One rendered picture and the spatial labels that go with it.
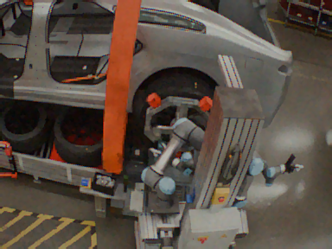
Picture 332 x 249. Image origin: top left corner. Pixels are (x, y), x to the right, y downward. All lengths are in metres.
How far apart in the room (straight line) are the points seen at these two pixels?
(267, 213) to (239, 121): 2.37
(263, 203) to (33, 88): 2.69
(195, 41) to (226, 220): 1.53
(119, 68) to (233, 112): 1.10
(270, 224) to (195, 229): 1.84
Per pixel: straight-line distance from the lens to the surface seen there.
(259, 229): 4.52
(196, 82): 3.98
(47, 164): 4.30
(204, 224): 2.91
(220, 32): 3.72
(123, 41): 3.13
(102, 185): 3.88
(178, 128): 3.33
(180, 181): 4.53
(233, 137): 2.51
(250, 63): 3.86
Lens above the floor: 3.59
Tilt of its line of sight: 43 degrees down
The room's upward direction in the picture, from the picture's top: 10 degrees clockwise
